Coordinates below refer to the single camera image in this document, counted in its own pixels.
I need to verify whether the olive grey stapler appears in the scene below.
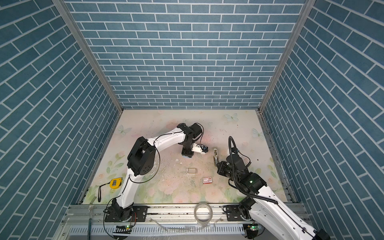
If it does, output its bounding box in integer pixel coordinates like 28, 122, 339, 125
213, 148, 219, 166

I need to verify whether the clear tape roll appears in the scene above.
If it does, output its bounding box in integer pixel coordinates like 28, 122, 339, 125
194, 202, 213, 228

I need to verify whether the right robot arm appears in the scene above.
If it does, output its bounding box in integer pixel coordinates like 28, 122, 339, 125
214, 151, 330, 240

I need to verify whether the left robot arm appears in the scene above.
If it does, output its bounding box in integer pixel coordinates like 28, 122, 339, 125
111, 123, 208, 213

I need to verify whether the aluminium front rail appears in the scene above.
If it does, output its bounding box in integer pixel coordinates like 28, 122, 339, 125
53, 203, 310, 240

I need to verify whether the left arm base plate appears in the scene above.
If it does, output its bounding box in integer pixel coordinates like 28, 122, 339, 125
104, 206, 149, 223

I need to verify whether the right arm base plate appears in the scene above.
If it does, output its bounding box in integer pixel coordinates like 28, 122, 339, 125
222, 205, 251, 222

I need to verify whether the staples tray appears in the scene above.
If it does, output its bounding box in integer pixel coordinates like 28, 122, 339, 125
186, 168, 198, 174

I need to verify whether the red staples box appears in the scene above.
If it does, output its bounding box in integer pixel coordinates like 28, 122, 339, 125
202, 177, 213, 184

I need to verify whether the yellow tape measure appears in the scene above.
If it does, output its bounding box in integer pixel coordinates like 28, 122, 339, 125
109, 178, 123, 190

